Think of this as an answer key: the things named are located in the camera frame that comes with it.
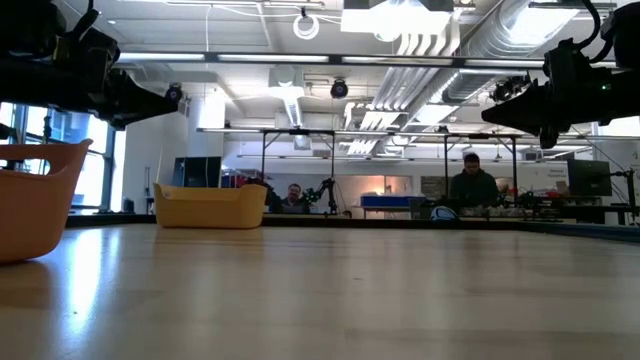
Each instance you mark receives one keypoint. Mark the black ceiling speaker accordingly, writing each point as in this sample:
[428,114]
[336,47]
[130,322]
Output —
[174,92]
[339,89]

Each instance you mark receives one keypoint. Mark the large window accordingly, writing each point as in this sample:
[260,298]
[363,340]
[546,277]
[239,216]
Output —
[102,170]

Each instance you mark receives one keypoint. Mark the blue white ball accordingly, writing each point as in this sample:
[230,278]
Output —
[444,215]

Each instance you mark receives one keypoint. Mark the orange plastic bin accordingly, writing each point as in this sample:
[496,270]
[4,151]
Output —
[30,215]

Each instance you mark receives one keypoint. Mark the blue box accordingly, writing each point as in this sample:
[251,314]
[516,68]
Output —
[390,201]

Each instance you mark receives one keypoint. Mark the white ceiling light panel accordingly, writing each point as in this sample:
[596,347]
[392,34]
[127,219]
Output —
[395,20]

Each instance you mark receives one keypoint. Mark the yellow plastic bin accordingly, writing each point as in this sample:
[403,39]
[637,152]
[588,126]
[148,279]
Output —
[210,207]

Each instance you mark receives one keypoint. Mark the black computer monitor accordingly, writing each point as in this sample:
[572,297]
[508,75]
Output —
[200,172]
[590,177]

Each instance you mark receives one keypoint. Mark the silver spiral ventilation duct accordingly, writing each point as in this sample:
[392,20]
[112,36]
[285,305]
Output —
[480,50]

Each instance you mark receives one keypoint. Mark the long ceiling light strip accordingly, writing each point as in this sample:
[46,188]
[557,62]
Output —
[275,58]
[400,60]
[160,56]

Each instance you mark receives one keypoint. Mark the black aluminium table frame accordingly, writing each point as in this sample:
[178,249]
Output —
[290,221]

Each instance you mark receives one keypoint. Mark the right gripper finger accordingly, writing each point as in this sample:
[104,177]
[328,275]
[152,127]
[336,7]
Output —
[525,107]
[530,126]

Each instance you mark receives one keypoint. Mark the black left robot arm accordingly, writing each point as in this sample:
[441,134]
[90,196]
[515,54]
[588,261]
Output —
[25,30]

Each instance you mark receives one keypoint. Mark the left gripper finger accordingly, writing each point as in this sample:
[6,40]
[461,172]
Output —
[145,97]
[135,117]

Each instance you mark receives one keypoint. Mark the person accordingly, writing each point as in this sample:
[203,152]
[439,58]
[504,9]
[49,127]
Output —
[472,187]
[294,195]

